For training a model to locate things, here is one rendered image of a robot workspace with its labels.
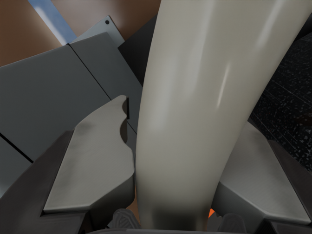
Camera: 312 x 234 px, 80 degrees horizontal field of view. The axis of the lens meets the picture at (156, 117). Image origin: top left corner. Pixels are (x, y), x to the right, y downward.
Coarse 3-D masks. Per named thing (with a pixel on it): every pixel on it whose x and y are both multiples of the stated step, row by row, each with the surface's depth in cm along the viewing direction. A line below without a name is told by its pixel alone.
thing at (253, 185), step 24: (240, 144) 8; (264, 144) 8; (240, 168) 7; (264, 168) 7; (216, 192) 7; (240, 192) 6; (264, 192) 6; (288, 192) 6; (264, 216) 6; (288, 216) 5
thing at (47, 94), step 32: (96, 32) 93; (32, 64) 40; (64, 64) 50; (96, 64) 67; (0, 96) 31; (32, 96) 37; (64, 96) 45; (96, 96) 58; (0, 128) 29; (32, 128) 34; (64, 128) 40; (128, 128) 68; (0, 160) 27; (32, 160) 31; (0, 192) 26
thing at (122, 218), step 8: (120, 208) 5; (120, 216) 5; (128, 216) 5; (224, 216) 5; (232, 216) 5; (240, 216) 5; (112, 224) 5; (120, 224) 5; (128, 224) 5; (136, 224) 5; (224, 224) 5; (232, 224) 5; (240, 224) 5; (96, 232) 4; (104, 232) 4; (112, 232) 4; (120, 232) 4; (128, 232) 4; (136, 232) 5; (144, 232) 5; (152, 232) 5; (160, 232) 5; (168, 232) 5; (176, 232) 5; (184, 232) 5; (192, 232) 5; (200, 232) 5; (208, 232) 5; (216, 232) 5; (224, 232) 5; (232, 232) 5; (240, 232) 5
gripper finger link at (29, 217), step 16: (64, 144) 8; (48, 160) 7; (32, 176) 6; (48, 176) 6; (16, 192) 6; (32, 192) 6; (48, 192) 6; (0, 208) 5; (16, 208) 5; (32, 208) 5; (0, 224) 5; (16, 224) 5; (32, 224) 5; (48, 224) 5; (64, 224) 5; (80, 224) 5
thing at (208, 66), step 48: (192, 0) 3; (240, 0) 3; (288, 0) 3; (192, 48) 3; (240, 48) 3; (288, 48) 4; (144, 96) 5; (192, 96) 4; (240, 96) 4; (144, 144) 5; (192, 144) 4; (144, 192) 6; (192, 192) 5
